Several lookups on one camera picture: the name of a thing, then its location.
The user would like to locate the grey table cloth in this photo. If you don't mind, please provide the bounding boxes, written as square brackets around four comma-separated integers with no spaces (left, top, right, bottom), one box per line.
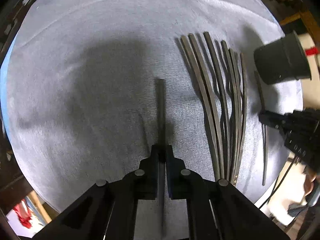
[1,0,288,212]

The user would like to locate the black cable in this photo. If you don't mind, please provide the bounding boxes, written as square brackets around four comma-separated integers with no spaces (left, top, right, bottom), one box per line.
[258,155,301,210]

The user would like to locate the grey chopstick holder cup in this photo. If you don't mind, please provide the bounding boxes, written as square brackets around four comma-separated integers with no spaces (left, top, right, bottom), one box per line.
[254,31,312,85]

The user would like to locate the dark chopstick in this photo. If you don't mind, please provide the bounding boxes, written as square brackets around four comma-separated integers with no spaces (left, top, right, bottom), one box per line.
[229,48,242,185]
[188,34,225,180]
[221,40,238,183]
[254,70,269,186]
[156,79,166,239]
[233,53,247,186]
[203,31,232,180]
[180,35,222,181]

